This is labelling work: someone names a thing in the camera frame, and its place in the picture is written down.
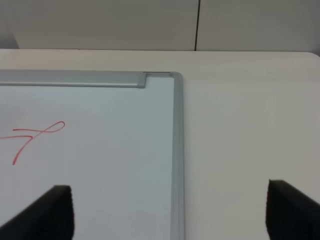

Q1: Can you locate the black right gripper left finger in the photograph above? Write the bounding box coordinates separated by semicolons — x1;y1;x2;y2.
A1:
0;185;75;240

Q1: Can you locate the white whiteboard with aluminium frame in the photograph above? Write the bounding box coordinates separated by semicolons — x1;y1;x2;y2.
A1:
0;69;185;240

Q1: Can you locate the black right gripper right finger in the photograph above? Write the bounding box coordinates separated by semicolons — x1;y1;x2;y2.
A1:
265;180;320;240

